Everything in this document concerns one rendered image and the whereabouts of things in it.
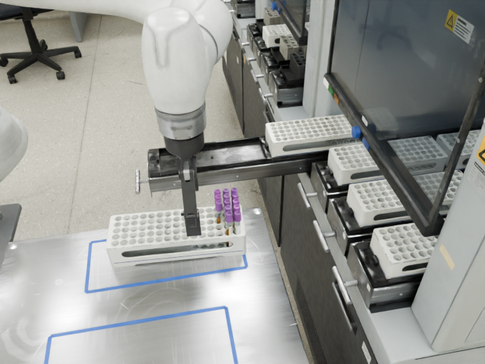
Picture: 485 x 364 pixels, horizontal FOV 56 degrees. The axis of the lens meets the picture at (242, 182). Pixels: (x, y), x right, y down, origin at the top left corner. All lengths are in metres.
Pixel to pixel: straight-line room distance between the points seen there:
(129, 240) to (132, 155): 1.75
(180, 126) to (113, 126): 2.23
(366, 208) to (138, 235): 0.52
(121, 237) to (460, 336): 0.72
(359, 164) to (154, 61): 0.66
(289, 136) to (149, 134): 1.70
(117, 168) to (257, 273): 1.77
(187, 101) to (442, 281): 0.57
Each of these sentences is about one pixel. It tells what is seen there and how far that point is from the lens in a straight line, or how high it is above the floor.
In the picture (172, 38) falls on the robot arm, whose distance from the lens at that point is 0.72.
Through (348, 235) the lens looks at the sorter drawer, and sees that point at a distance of 1.11.
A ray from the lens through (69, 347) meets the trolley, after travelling 0.96.
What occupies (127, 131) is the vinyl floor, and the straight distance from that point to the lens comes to 2.94.
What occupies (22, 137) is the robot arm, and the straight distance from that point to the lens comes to 1.43.
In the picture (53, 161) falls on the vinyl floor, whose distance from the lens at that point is 2.84.
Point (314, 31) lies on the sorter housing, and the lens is 1.48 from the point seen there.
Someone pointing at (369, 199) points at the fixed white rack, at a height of 0.87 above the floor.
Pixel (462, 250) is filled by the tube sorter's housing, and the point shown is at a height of 1.01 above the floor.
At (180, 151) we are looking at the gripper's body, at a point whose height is 1.11.
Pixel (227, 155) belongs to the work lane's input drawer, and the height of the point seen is 0.80.
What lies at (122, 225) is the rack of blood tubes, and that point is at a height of 0.88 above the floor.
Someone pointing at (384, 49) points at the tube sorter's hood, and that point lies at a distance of 1.01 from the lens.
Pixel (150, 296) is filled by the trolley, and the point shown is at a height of 0.82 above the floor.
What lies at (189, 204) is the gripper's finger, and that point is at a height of 1.03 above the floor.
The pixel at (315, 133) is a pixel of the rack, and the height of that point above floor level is 0.86.
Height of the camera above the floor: 1.60
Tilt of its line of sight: 41 degrees down
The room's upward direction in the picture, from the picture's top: 1 degrees counter-clockwise
